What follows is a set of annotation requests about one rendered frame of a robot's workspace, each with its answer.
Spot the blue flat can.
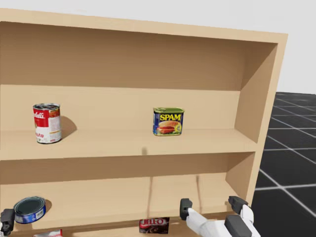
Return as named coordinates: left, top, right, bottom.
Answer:
left=13, top=196, right=47, bottom=225

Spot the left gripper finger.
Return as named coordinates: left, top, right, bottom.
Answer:
left=0, top=208, right=16, bottom=237

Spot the red and white carton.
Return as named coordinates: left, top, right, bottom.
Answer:
left=33, top=229, right=63, bottom=237

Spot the dark red carton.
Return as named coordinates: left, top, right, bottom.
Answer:
left=138, top=217, right=171, bottom=235

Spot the red and white can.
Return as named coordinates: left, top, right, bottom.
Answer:
left=32, top=103, right=63, bottom=145

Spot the green and blue rectangular can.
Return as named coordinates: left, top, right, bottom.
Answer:
left=152, top=106, right=186, bottom=137

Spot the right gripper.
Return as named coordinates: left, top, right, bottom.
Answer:
left=179, top=196, right=261, bottom=237

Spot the pale wooden shelf unit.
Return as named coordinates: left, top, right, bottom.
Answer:
left=0, top=8, right=289, bottom=237

